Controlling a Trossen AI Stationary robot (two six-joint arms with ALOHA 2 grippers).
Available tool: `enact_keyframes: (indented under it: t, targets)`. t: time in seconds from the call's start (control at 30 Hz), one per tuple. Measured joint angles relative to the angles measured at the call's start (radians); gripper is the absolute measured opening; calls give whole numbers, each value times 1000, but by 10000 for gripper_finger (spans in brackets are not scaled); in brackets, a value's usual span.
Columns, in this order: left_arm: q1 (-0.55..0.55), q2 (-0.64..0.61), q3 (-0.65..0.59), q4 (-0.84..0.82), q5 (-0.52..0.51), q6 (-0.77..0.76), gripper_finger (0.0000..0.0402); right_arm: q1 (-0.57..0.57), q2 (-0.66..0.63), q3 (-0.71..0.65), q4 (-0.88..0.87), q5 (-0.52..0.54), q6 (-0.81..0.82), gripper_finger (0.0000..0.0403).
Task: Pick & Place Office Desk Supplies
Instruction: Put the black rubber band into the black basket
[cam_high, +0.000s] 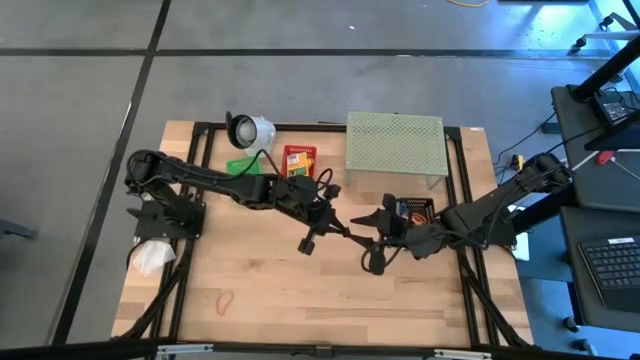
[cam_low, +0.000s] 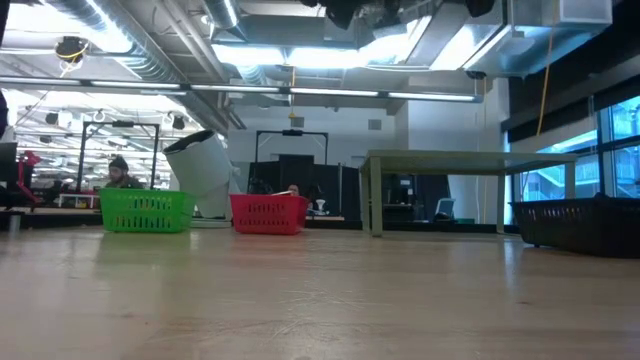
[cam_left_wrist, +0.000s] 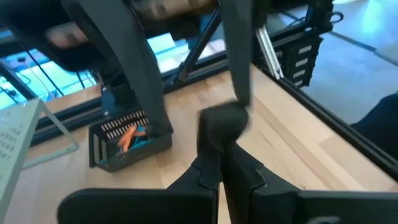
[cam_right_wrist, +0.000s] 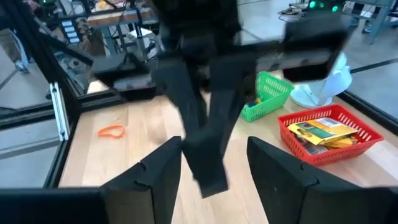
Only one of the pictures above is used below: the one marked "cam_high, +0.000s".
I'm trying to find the white paper sheet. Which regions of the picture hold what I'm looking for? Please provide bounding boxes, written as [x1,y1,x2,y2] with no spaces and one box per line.
[513,230,531,262]

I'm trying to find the red plastic basket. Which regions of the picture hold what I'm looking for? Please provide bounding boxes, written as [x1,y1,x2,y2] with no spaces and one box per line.
[280,144,319,180]

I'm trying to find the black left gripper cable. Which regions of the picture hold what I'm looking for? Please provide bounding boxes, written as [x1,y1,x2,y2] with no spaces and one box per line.
[224,148,335,195]

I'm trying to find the black side desk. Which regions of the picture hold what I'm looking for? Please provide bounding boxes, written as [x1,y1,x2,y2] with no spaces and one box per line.
[549,83,640,335]

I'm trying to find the black keyboard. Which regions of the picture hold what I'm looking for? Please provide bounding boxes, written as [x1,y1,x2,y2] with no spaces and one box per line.
[578,234,640,311]

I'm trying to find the black plastic basket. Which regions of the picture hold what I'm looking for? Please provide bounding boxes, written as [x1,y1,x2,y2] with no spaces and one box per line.
[394,197,437,226]

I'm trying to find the white cable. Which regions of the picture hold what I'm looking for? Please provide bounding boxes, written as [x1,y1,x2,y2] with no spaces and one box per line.
[569,149,601,172]

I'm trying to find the black aluminium table frame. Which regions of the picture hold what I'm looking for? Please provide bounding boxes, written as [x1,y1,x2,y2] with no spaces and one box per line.
[0,121,640,360]

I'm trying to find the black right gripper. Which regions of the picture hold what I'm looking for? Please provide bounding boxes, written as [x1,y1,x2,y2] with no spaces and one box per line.
[349,193,451,276]

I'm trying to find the black diagonal pole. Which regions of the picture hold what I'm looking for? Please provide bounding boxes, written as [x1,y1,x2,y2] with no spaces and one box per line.
[571,32,640,103]

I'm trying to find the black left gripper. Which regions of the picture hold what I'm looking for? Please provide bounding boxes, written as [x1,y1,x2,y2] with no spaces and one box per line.
[272,174,374,256]

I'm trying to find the white plastic bag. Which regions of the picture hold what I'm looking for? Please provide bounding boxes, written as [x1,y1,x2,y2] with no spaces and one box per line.
[130,239,177,278]

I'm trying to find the grey chair base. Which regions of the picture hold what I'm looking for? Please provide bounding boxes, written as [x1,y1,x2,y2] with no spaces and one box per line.
[0,218,39,240]

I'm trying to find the green plastic basket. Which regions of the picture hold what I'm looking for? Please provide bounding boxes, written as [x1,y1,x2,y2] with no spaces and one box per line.
[225,155,264,176]

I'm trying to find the green perforated metal shelf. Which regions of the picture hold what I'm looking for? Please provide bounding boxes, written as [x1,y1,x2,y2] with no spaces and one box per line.
[343,110,450,192]

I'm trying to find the black power adapter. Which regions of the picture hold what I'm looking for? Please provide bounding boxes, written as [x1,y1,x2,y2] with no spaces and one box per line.
[594,94,631,126]

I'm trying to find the rolling chair base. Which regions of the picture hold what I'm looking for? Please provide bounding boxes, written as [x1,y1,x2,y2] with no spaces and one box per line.
[571,12,640,55]

